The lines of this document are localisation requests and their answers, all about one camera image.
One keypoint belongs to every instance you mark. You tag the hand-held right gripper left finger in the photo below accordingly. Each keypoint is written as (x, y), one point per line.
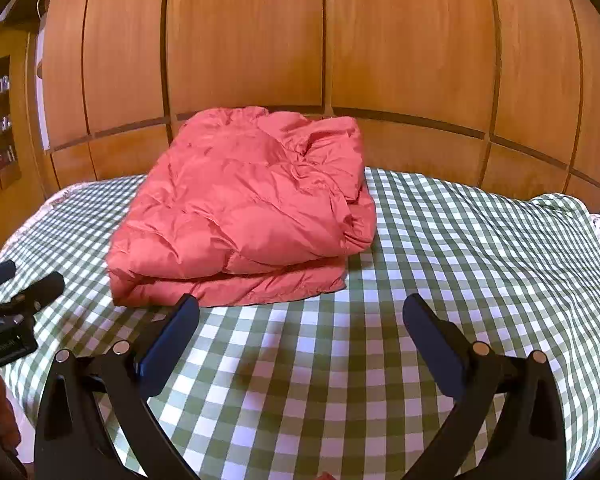
(170, 345)

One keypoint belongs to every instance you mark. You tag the wooden wardrobe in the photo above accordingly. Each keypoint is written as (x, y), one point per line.
(405, 35)

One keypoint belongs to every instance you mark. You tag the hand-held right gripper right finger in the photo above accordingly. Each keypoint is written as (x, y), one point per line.
(430, 350)

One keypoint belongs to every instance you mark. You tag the green checked blanket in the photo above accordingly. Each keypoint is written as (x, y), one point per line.
(430, 260)

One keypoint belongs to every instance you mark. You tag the orange puffer jacket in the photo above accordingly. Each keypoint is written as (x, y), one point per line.
(240, 210)

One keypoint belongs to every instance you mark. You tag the wooden shelf cabinet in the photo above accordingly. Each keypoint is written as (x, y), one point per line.
(25, 160)

